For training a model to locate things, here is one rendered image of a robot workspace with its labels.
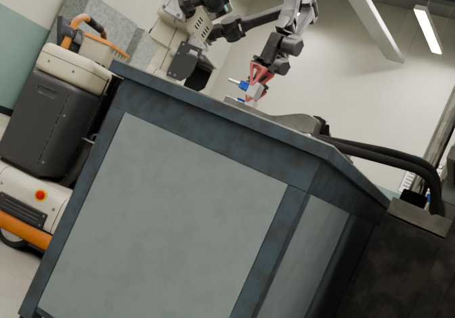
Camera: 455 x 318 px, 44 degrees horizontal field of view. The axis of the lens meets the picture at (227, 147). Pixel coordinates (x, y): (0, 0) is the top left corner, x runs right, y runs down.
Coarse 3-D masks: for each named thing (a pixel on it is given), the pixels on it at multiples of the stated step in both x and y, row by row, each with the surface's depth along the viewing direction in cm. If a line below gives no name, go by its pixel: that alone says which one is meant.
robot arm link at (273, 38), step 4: (272, 32) 201; (276, 32) 203; (272, 36) 200; (276, 36) 199; (280, 36) 200; (284, 36) 199; (268, 40) 201; (272, 40) 200; (276, 40) 199; (280, 40) 200; (268, 44) 200; (272, 44) 199; (276, 44) 200; (280, 44) 199
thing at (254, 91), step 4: (228, 80) 206; (232, 80) 205; (236, 84) 205; (240, 84) 202; (244, 84) 201; (248, 84) 201; (256, 84) 199; (260, 84) 199; (240, 88) 203; (244, 88) 201; (248, 88) 200; (252, 88) 200; (256, 88) 199; (260, 88) 200; (248, 92) 200; (252, 92) 199; (256, 92) 199; (260, 92) 202; (248, 96) 203; (252, 96) 199; (256, 96) 200
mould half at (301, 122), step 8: (232, 104) 215; (240, 104) 214; (256, 112) 211; (272, 120) 208; (280, 120) 207; (288, 120) 206; (296, 120) 205; (304, 120) 204; (312, 120) 203; (296, 128) 204; (304, 128) 203; (312, 128) 202; (320, 128) 209
